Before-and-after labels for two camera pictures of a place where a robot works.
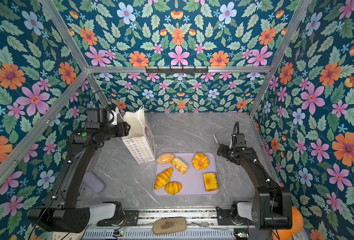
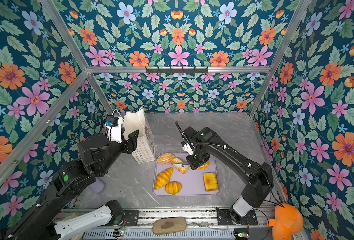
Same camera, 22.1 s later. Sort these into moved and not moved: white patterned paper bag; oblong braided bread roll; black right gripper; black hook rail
Moved: black right gripper
Not moved: white patterned paper bag; black hook rail; oblong braided bread roll
